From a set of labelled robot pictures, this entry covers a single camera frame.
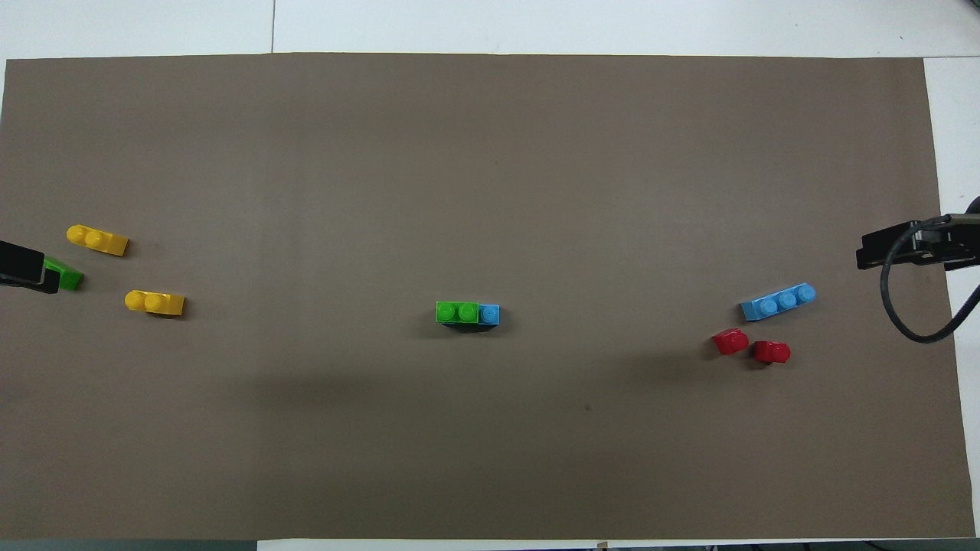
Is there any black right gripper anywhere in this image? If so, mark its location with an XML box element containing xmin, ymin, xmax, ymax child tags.
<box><xmin>856</xmin><ymin>217</ymin><xmax>980</xmax><ymax>270</ymax></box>

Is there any yellow two-stud toy block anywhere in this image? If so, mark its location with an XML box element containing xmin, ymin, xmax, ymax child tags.
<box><xmin>124</xmin><ymin>289</ymin><xmax>186</xmax><ymax>318</ymax></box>
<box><xmin>66</xmin><ymin>223</ymin><xmax>129</xmax><ymax>257</ymax></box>

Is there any brown paper table mat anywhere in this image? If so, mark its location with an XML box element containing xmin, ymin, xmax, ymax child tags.
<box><xmin>0</xmin><ymin>52</ymin><xmax>977</xmax><ymax>541</ymax></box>

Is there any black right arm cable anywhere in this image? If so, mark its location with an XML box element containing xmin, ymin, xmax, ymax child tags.
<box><xmin>880</xmin><ymin>217</ymin><xmax>980</xmax><ymax>344</ymax></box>

